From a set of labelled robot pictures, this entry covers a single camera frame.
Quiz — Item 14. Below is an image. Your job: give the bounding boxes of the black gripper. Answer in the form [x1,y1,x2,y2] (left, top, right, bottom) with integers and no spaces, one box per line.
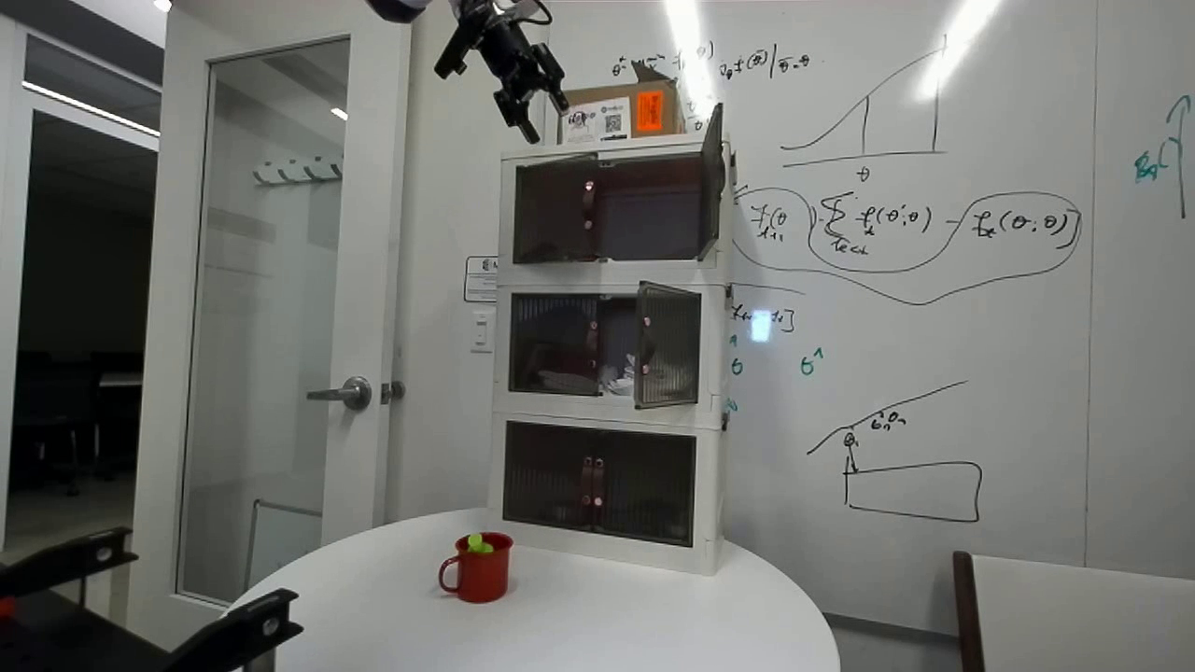
[467,0,573,147]

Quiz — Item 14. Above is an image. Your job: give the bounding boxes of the white three-tier cabinet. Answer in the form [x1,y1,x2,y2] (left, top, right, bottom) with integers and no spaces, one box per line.
[492,130,741,578]

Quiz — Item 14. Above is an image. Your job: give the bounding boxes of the dark tinted cabinet door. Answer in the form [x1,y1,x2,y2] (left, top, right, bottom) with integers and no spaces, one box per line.
[696,101,731,264]
[500,418,702,553]
[632,275,706,414]

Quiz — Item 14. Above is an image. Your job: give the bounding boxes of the white door with glass pane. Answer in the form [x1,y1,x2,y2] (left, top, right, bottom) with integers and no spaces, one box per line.
[126,0,413,651]

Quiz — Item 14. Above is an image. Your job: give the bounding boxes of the cardboard box with labels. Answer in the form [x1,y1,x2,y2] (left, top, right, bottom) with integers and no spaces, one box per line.
[555,76,692,153]

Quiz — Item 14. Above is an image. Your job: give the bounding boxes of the white coat hook rack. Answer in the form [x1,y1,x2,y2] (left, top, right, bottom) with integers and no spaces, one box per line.
[249,153,346,190]

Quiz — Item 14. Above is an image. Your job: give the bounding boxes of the white crumpled item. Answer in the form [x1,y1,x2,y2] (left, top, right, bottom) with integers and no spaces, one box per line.
[594,350,642,399]

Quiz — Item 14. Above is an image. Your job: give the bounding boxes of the red mug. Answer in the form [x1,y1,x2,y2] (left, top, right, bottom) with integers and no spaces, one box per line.
[432,532,517,609]

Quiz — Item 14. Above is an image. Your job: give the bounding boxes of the black chair armrest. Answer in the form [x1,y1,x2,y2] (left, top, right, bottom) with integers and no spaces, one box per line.
[0,524,142,601]
[156,586,307,672]

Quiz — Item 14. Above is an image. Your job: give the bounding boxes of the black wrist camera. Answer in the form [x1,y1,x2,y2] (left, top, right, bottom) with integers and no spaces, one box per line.
[429,22,489,82]

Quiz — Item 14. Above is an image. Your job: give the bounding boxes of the white paper wall sign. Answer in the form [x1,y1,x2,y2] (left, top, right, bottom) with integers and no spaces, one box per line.
[459,249,503,305]

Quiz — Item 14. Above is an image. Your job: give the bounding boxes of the white wall switch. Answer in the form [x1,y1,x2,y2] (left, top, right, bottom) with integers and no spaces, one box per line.
[467,305,500,359]

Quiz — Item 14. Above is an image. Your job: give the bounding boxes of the silver door lever handle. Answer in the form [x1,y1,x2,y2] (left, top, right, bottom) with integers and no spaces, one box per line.
[302,375,378,414]

